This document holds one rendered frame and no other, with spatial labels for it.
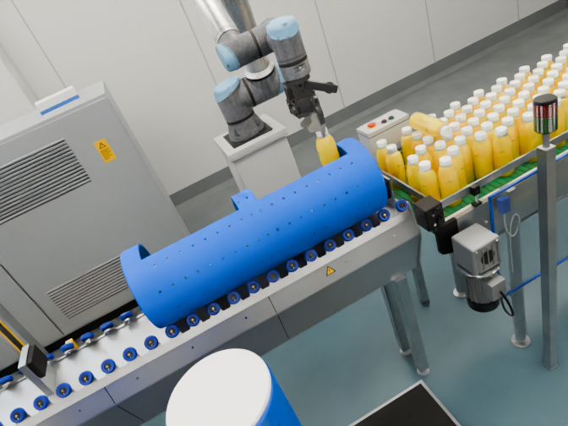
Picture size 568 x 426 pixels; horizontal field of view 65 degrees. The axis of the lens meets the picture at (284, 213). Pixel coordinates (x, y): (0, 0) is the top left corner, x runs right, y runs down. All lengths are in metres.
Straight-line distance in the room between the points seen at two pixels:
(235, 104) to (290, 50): 0.89
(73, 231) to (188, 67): 1.83
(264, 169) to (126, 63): 2.17
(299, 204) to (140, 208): 1.83
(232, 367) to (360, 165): 0.74
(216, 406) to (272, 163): 1.38
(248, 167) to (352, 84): 2.75
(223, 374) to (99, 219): 2.06
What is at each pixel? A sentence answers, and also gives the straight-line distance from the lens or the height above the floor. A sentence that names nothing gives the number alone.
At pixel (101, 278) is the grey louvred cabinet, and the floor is 0.37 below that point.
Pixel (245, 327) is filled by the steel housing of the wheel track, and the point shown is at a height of 0.85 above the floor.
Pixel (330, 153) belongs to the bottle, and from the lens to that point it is 1.50.
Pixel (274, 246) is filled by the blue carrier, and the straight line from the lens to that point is 1.42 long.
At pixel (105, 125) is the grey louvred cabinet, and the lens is 2.92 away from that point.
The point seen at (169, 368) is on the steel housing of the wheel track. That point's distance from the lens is 1.61.
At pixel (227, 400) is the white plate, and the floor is 1.04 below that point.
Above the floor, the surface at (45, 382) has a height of 0.98.
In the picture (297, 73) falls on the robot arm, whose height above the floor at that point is 1.54.
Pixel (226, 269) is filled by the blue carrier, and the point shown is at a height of 1.10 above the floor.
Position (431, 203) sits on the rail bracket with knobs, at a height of 1.00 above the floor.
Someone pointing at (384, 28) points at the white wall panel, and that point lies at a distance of 4.91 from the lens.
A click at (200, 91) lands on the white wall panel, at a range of 4.25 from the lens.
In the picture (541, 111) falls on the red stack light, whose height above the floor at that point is 1.24.
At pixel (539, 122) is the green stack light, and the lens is 1.51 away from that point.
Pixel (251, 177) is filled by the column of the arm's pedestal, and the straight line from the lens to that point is 2.25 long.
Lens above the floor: 1.91
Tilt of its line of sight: 31 degrees down
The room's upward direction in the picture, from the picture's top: 22 degrees counter-clockwise
